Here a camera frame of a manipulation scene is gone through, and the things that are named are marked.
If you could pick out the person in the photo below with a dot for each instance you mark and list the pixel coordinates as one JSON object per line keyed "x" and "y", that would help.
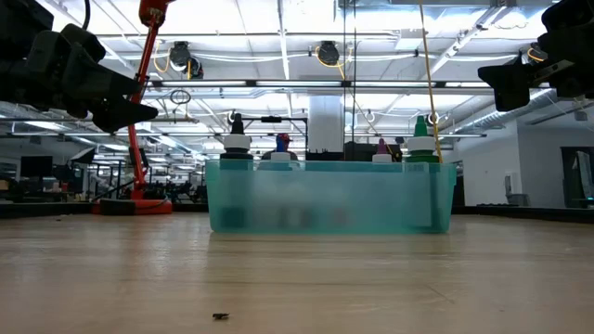
{"x": 287, "y": 137}

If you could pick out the black monitor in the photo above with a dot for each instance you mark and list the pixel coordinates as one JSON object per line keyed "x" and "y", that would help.
{"x": 36, "y": 166}

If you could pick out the black cabinet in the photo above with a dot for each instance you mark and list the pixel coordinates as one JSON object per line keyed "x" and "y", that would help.
{"x": 359, "y": 152}

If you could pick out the red desk lamp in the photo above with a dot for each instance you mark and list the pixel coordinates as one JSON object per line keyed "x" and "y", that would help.
{"x": 134, "y": 153}

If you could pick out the black metal frame stand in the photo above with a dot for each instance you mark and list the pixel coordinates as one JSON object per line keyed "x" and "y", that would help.
{"x": 271, "y": 119}

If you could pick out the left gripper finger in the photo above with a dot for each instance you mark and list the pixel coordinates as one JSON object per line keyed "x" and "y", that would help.
{"x": 93, "y": 81}
{"x": 118, "y": 116}

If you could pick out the large green food coloring bottle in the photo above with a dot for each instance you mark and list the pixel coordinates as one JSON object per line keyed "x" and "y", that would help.
{"x": 421, "y": 145}

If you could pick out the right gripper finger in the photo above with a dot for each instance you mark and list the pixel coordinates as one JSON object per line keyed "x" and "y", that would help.
{"x": 510, "y": 88}
{"x": 573, "y": 23}

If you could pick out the black aluminium table frame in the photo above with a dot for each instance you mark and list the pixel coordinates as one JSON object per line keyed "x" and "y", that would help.
{"x": 524, "y": 213}

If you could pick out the teal translucent plastic bin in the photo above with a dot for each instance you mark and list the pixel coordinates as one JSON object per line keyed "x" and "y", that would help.
{"x": 371, "y": 199}

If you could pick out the large black food coloring bottle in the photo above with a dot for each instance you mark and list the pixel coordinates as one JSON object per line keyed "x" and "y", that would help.
{"x": 237, "y": 141}

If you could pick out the grey floor bin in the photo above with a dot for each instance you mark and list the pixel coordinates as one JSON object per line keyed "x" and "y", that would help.
{"x": 517, "y": 200}

